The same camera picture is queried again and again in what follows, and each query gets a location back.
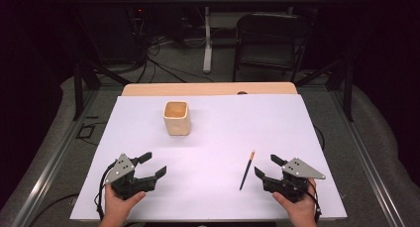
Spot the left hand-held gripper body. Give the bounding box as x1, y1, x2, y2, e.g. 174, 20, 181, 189
104, 153, 157, 201

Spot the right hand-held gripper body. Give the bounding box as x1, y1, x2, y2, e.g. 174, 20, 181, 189
262, 158, 327, 203

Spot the dark pencil with orange end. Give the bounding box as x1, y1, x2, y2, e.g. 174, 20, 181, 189
239, 150, 257, 191

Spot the person's left hand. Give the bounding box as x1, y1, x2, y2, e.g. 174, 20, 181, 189
104, 183, 148, 224

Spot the person's right hand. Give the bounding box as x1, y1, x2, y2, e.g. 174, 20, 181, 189
271, 178, 319, 225

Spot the cream square cup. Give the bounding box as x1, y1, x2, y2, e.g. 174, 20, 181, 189
162, 100, 192, 137

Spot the white paper sheet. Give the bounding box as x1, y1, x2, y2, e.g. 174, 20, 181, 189
69, 93, 348, 222

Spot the wooden table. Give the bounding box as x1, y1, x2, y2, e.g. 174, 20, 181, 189
121, 81, 298, 97

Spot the black metal stand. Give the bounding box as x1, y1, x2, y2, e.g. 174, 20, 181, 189
294, 53, 355, 123
72, 53, 132, 122

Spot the black folding chair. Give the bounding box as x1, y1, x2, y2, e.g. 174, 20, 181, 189
232, 12, 313, 83

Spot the white desk leg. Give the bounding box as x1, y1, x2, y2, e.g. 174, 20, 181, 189
202, 6, 213, 74

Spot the dark equipment with red light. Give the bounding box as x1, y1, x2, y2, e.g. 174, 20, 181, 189
127, 3, 150, 33

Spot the black horizontal bar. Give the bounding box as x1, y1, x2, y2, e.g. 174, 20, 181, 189
57, 0, 368, 6

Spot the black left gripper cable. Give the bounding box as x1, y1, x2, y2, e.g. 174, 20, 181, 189
93, 159, 119, 221

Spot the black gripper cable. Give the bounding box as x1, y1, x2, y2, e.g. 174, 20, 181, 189
301, 186, 323, 224
93, 159, 119, 221

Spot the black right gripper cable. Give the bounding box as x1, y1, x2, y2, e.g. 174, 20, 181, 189
301, 186, 323, 224

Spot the black floor cable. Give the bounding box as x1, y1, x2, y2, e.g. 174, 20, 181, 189
31, 192, 80, 226

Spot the aluminium rail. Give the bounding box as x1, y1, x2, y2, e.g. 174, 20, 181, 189
331, 87, 408, 227
11, 87, 101, 227

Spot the bundle of black floor cables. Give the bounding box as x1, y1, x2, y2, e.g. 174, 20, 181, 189
130, 8, 216, 84

